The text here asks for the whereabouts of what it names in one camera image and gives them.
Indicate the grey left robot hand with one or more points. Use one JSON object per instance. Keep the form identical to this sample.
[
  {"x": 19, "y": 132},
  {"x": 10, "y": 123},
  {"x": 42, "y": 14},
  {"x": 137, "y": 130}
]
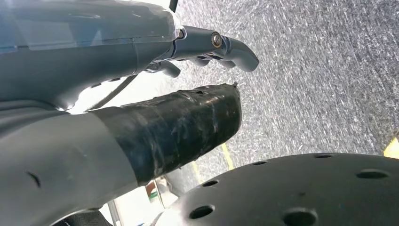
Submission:
[{"x": 78, "y": 46}]

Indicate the yellow floor tape square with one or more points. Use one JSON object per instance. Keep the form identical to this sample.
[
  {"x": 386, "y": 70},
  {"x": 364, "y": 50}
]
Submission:
[{"x": 227, "y": 157}]

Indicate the black perforated plate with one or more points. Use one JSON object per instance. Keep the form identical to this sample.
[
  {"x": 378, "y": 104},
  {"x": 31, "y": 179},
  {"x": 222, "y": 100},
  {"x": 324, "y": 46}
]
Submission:
[{"x": 280, "y": 187}]

